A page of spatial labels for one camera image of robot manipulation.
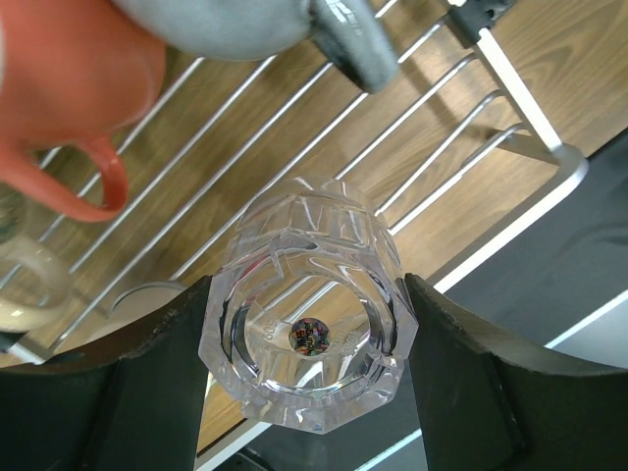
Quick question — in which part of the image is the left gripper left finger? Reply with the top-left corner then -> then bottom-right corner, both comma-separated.
1,276 -> 212,470

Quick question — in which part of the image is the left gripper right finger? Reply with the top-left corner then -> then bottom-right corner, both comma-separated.
404,274 -> 627,470

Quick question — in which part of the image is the steel tumbler cup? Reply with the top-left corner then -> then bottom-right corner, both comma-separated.
109,282 -> 186,317

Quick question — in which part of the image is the beige ceramic mug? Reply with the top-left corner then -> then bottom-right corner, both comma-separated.
1,184 -> 73,333

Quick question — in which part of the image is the clear glass cup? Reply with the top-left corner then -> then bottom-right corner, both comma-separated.
198,177 -> 418,434

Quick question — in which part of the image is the orange mug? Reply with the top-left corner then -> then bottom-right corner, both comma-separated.
1,0 -> 166,222

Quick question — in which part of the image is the black base mat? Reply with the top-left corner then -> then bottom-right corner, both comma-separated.
235,141 -> 628,471

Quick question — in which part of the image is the metal wire dish rack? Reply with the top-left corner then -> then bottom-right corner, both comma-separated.
1,1 -> 588,366

